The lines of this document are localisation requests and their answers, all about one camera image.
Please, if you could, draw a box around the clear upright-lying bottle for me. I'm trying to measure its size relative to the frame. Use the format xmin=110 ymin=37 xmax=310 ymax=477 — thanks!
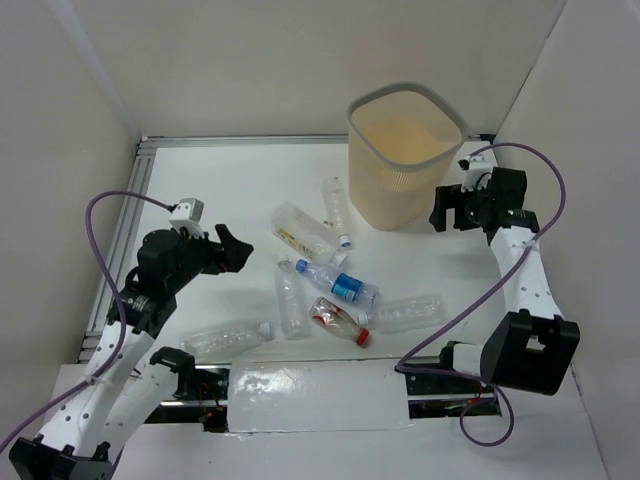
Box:
xmin=274 ymin=255 xmax=311 ymax=340

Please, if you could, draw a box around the clear bottle blue label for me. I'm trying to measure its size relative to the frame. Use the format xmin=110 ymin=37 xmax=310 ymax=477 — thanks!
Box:
xmin=295 ymin=259 xmax=379 ymax=309

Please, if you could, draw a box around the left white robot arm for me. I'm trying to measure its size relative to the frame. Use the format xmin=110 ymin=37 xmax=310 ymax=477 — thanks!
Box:
xmin=9 ymin=224 xmax=254 ymax=479

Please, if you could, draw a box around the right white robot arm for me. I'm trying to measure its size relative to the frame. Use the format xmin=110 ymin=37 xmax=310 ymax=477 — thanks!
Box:
xmin=429 ymin=161 xmax=580 ymax=395

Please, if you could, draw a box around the beige plastic waste bin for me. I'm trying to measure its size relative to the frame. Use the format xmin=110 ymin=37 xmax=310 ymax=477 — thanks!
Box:
xmin=346 ymin=82 xmax=467 ymax=231

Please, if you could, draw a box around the square bottle orange label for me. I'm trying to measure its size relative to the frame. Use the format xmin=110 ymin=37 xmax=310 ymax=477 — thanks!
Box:
xmin=270 ymin=202 xmax=348 ymax=267

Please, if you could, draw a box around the clear bottle red cap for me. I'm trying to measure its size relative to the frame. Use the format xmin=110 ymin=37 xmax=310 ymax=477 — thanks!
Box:
xmin=309 ymin=296 xmax=370 ymax=348

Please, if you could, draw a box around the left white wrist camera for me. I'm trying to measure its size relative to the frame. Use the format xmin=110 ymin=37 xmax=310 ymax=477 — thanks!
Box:
xmin=169 ymin=198 xmax=205 ymax=239

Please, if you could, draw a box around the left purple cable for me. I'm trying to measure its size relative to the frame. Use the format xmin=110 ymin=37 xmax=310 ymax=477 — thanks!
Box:
xmin=0 ymin=191 xmax=176 ymax=451

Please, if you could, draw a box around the purple cable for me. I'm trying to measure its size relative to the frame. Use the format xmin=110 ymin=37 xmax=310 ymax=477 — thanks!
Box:
xmin=0 ymin=191 xmax=176 ymax=451
xmin=394 ymin=142 xmax=568 ymax=446

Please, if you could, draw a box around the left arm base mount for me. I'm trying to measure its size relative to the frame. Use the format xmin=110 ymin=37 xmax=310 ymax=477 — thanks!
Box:
xmin=145 ymin=364 xmax=231 ymax=433

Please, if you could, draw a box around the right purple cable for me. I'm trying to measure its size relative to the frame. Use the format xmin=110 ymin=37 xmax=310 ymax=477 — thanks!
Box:
xmin=394 ymin=142 xmax=568 ymax=446

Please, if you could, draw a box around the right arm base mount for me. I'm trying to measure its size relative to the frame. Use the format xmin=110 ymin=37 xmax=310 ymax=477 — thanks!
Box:
xmin=405 ymin=373 xmax=501 ymax=420

